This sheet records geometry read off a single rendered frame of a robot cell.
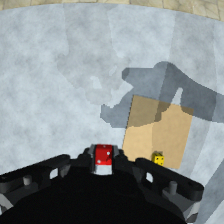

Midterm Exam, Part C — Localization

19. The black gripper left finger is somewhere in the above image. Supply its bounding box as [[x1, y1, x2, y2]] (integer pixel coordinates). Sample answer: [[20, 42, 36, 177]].
[[0, 144, 97, 213]]

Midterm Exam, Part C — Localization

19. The red die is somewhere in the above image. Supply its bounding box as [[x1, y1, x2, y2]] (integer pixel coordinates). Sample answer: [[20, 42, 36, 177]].
[[95, 144, 112, 165]]

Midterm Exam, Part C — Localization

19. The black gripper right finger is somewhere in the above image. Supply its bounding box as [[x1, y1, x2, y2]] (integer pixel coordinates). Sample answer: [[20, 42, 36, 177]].
[[111, 145, 204, 223]]

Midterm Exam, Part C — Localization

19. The tan square mat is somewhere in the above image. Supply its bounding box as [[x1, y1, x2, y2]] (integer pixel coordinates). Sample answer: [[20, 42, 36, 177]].
[[122, 95, 194, 169]]

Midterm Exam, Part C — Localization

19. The yellow die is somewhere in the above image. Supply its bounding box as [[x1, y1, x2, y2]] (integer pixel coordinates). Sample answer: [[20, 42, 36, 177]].
[[151, 153, 164, 166]]

